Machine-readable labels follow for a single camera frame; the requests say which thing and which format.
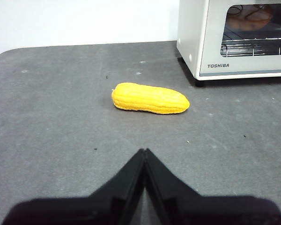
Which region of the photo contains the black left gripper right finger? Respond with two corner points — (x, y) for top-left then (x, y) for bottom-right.
(145, 149), (281, 225)

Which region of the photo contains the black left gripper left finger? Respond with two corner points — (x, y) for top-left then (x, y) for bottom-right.
(1, 149), (146, 225)

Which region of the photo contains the white toaster oven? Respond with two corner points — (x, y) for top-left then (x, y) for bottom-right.
(176, 0), (281, 88)

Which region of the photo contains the yellow corn cob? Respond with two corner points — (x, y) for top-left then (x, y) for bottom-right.
(111, 82), (191, 115)

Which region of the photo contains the wire oven rack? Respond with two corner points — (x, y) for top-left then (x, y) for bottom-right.
(220, 37), (281, 58)

